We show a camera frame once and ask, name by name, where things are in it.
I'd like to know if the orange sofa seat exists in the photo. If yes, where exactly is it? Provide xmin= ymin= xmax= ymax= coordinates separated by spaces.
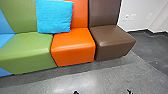
xmin=50 ymin=0 xmax=97 ymax=68

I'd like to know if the brown sofa seat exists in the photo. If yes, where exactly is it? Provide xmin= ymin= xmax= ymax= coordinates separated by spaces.
xmin=88 ymin=0 xmax=137 ymax=62

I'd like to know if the green sofa seat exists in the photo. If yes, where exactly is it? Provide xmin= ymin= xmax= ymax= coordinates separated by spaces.
xmin=0 ymin=0 xmax=58 ymax=76

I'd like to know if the blue cushion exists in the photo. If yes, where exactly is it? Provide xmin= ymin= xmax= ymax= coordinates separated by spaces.
xmin=34 ymin=0 xmax=74 ymax=35

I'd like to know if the blue sofa seat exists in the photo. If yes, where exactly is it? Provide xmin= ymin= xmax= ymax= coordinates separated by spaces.
xmin=0 ymin=8 xmax=16 ymax=78

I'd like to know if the white double wall outlet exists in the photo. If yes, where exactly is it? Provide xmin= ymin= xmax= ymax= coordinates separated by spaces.
xmin=123 ymin=13 xmax=137 ymax=22

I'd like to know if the white single wall outlet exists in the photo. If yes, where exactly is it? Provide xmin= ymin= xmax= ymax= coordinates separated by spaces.
xmin=146 ymin=12 xmax=154 ymax=20

